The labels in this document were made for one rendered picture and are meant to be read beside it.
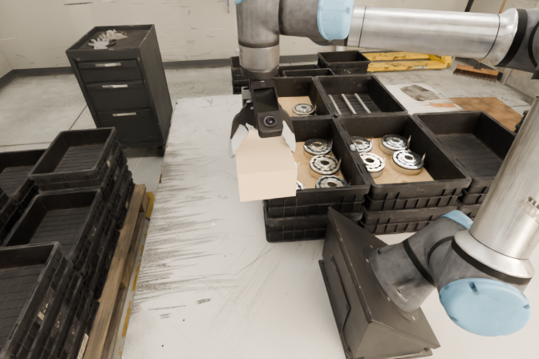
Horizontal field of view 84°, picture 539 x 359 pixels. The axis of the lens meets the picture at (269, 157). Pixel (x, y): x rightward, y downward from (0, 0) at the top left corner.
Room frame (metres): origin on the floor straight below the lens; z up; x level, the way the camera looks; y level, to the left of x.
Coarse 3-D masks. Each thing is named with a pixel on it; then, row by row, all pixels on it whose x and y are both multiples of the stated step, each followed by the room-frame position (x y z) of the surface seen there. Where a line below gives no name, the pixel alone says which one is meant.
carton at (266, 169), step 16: (256, 144) 0.55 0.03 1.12; (272, 144) 0.55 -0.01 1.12; (240, 160) 0.49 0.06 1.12; (256, 160) 0.49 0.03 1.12; (272, 160) 0.49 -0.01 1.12; (288, 160) 0.49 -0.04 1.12; (240, 176) 0.45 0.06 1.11; (256, 176) 0.45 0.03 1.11; (272, 176) 0.46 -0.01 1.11; (288, 176) 0.46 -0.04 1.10; (240, 192) 0.45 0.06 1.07; (256, 192) 0.45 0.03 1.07; (272, 192) 0.46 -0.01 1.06; (288, 192) 0.46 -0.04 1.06
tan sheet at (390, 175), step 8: (376, 144) 0.96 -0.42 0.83; (376, 152) 0.91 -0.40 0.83; (384, 152) 0.91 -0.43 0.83; (384, 168) 0.81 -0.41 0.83; (392, 168) 0.81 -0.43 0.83; (384, 176) 0.77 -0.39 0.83; (392, 176) 0.77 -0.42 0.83; (400, 176) 0.77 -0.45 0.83; (408, 176) 0.77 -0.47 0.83; (416, 176) 0.77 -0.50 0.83; (424, 176) 0.77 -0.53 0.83
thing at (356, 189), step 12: (300, 120) 0.98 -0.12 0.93; (312, 120) 0.99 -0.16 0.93; (336, 120) 0.98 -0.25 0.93; (348, 144) 0.82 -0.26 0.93; (360, 168) 0.69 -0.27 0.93; (300, 192) 0.59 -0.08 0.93; (312, 192) 0.60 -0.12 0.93; (324, 192) 0.60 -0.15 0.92; (336, 192) 0.60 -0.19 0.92; (348, 192) 0.60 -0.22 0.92; (360, 192) 0.61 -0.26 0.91
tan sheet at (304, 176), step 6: (300, 144) 0.96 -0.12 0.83; (300, 150) 0.93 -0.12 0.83; (294, 156) 0.88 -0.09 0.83; (300, 156) 0.88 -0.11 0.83; (300, 162) 0.85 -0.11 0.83; (306, 162) 0.85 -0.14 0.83; (300, 168) 0.81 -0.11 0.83; (306, 168) 0.81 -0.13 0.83; (300, 174) 0.78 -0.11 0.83; (306, 174) 0.78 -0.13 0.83; (300, 180) 0.75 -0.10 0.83; (306, 180) 0.75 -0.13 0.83; (312, 180) 0.75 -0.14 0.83; (306, 186) 0.72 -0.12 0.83; (312, 186) 0.72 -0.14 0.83
